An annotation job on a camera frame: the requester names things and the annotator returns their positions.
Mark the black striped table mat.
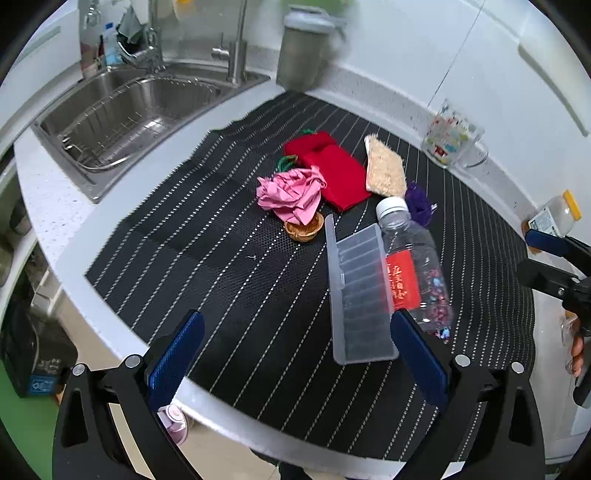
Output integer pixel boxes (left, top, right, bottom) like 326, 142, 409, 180
86, 93, 536, 460

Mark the stainless steel sink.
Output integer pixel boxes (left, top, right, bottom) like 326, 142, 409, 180
32, 63, 270, 204

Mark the small brown nut shell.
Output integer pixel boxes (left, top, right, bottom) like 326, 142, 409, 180
283, 212, 325, 243

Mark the printed glass mug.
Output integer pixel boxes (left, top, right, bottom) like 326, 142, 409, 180
421, 98, 489, 169

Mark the clear plastic water bottle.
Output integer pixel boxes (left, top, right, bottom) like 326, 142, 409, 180
376, 197, 454, 343

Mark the yellow-lid plastic jar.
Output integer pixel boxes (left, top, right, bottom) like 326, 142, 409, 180
522, 190, 582, 237

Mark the black recycling bin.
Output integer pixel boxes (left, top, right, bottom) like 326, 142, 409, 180
1, 302, 78, 398

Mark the beige loofah sponge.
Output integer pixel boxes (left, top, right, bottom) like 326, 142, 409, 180
363, 134, 407, 198

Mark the purple wrapper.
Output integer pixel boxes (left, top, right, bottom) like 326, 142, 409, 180
405, 182, 438, 227

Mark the clear plastic organizer box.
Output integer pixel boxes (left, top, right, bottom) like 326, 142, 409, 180
325, 215, 399, 366

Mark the red cloth pouch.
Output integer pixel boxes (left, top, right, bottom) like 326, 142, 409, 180
283, 131, 370, 213

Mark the person's right hand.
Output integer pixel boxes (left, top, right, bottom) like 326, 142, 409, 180
569, 317, 585, 378

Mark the grey lidded canister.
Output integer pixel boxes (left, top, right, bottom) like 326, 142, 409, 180
276, 4, 346, 92

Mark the tall chrome faucet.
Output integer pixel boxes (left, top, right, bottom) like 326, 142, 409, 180
78, 1, 167, 77

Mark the pink trash bin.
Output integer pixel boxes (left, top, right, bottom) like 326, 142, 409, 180
157, 404, 189, 446

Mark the slim gooseneck faucet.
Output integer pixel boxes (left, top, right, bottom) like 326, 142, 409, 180
211, 0, 247, 86

